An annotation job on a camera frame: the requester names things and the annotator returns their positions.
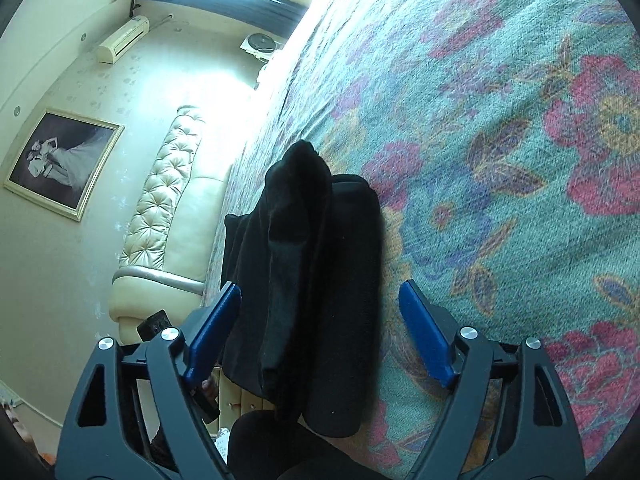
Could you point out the black pants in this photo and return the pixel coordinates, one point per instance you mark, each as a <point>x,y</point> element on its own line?
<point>310,270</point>

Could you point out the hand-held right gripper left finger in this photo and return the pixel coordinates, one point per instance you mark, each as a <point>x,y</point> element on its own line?
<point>212,330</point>

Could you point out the floral bedspread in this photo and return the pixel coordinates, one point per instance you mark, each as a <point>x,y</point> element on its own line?
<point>500,135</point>

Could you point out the white air conditioner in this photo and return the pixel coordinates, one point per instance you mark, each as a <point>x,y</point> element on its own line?
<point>122,40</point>

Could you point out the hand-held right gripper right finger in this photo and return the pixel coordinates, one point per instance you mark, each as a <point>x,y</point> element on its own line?
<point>425,330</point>

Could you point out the person's leg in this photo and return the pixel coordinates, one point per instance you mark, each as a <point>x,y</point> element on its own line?
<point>280,445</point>

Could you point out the black remote control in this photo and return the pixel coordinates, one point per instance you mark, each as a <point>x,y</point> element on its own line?
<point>152,326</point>

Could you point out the cream nightstand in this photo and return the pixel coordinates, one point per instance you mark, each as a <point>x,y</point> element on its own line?
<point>235,402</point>

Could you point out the gold framed picture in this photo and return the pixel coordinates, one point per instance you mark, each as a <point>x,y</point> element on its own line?
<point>62,162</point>

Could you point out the white fan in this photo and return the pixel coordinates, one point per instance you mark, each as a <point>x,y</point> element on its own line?
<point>261,45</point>

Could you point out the navy curtain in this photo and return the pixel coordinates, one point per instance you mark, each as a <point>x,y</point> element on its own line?
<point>210,0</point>

